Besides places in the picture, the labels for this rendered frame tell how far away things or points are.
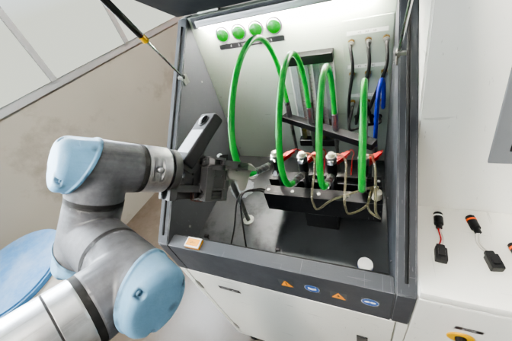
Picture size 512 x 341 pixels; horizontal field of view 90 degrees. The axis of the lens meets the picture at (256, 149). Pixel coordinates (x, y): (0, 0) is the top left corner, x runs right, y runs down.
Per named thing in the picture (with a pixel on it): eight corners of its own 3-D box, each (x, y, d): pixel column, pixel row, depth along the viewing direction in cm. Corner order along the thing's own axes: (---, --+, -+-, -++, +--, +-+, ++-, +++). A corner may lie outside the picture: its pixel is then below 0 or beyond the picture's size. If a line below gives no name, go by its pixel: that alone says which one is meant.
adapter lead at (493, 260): (504, 272, 50) (507, 267, 49) (490, 272, 51) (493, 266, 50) (474, 219, 59) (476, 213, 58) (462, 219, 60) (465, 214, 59)
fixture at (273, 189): (273, 221, 91) (263, 192, 81) (280, 198, 97) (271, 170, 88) (380, 236, 77) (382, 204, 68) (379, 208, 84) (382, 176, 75)
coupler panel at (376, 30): (344, 119, 88) (340, 24, 69) (345, 113, 91) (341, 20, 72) (387, 118, 83) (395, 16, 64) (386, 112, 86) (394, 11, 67)
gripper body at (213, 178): (206, 195, 55) (151, 196, 46) (209, 155, 55) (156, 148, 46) (230, 200, 50) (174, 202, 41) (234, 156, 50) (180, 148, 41)
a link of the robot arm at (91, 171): (40, 188, 35) (52, 127, 35) (124, 189, 43) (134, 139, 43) (50, 208, 30) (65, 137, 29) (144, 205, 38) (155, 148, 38)
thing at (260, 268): (188, 269, 89) (167, 245, 79) (194, 257, 92) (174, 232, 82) (390, 320, 64) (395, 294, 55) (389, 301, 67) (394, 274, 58)
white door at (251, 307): (240, 333, 131) (184, 270, 89) (241, 327, 133) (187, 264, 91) (381, 380, 105) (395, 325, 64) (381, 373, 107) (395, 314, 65)
